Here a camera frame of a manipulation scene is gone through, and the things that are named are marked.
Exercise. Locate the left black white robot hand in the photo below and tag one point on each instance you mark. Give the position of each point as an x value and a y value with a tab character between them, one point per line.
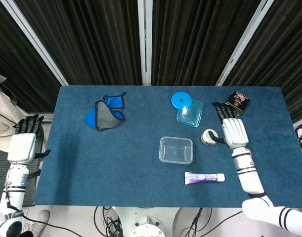
22	148

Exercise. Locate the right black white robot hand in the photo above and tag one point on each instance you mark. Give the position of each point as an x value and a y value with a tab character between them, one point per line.
236	133

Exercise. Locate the light blue container lid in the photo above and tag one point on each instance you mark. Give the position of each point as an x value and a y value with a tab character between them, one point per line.
192	114

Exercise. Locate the clear blue plastic container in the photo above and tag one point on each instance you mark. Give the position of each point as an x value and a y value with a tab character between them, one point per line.
176	151

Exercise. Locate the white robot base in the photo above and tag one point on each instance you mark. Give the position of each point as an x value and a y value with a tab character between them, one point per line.
148	222

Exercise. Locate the small round silver tin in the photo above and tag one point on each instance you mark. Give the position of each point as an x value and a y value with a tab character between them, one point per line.
205	137

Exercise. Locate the black gold rectangular tin can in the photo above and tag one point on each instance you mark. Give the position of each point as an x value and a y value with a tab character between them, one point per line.
239	100

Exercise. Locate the purple white toothpaste tube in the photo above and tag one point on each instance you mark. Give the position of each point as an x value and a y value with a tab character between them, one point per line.
202	177

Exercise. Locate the blue round disc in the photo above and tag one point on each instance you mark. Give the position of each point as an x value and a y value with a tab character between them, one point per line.
178	98

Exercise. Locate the white sneaker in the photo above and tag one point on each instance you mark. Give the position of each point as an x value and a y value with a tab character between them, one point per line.
39	221

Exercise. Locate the black pleated curtain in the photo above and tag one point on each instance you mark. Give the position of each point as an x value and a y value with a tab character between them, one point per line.
284	54
91	39
12	69
195	39

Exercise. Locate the blue grey folded cloth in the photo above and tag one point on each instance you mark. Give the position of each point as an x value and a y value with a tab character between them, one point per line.
106	118

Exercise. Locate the blue felt table cover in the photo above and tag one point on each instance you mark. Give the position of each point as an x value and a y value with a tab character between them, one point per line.
116	158

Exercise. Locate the white slanted frame post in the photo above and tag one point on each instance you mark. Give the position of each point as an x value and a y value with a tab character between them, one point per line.
34	39
244	42

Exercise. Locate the white upright frame post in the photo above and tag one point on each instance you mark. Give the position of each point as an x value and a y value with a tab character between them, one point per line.
145	42

